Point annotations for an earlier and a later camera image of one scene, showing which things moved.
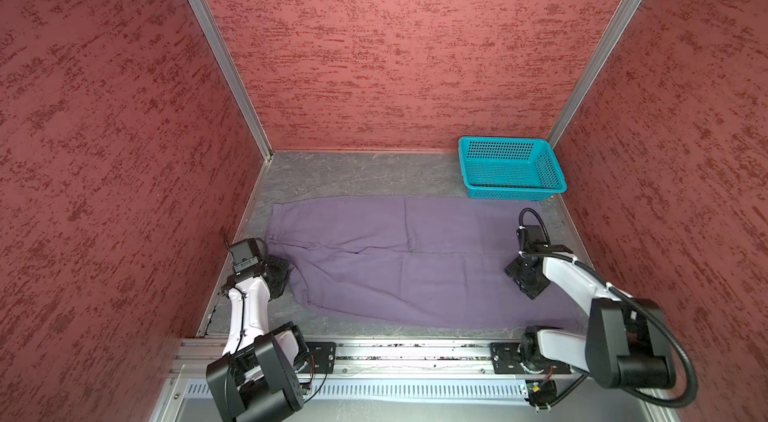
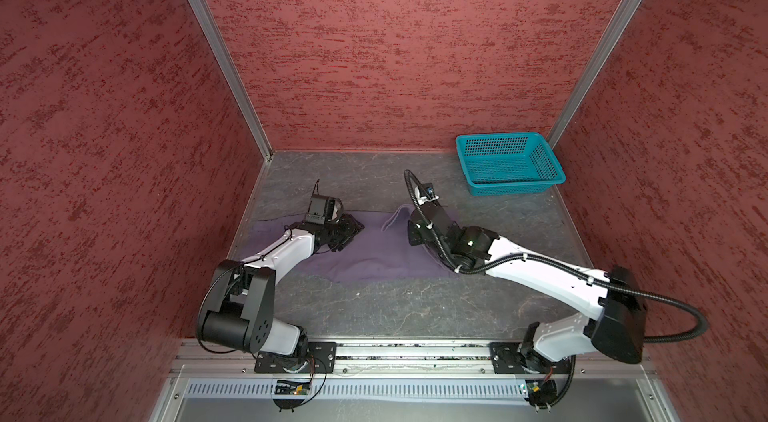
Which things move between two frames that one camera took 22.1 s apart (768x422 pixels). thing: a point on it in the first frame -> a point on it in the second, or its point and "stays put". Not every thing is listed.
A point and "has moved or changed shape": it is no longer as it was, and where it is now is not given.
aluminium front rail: (196, 355) stays put
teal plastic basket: (510, 168) stays put
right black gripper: (530, 288) -> (414, 238)
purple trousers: (411, 263) has moved or changed shape
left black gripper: (284, 266) -> (351, 229)
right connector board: (542, 394) stays put
